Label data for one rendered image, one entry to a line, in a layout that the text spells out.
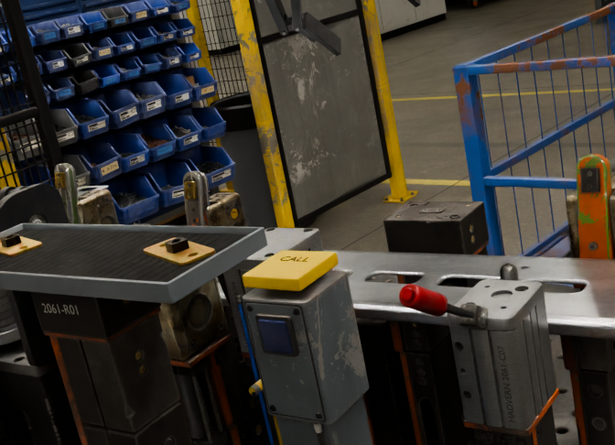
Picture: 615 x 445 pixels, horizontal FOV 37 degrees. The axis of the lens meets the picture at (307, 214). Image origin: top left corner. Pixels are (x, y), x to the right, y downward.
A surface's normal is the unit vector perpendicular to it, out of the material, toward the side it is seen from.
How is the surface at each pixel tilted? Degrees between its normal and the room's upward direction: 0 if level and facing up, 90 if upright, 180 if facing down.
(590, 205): 78
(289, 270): 0
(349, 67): 91
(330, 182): 91
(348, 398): 90
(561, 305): 0
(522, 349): 90
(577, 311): 0
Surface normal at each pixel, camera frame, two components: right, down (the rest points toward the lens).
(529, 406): 0.81, 0.00
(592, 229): -0.58, 0.14
